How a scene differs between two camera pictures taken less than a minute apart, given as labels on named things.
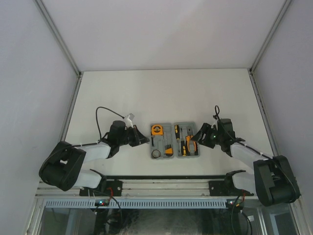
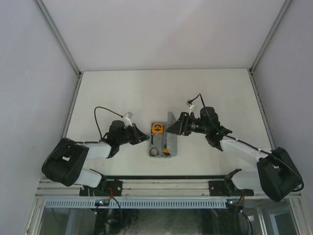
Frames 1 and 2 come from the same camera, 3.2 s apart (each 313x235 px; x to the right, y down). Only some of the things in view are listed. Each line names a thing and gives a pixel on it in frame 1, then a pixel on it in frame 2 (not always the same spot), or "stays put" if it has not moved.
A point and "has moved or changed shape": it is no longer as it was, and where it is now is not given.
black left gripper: (142, 139) stays put
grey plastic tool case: (169, 140) has moved or changed shape
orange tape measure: (157, 129) stays put
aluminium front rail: (146, 189) stays put
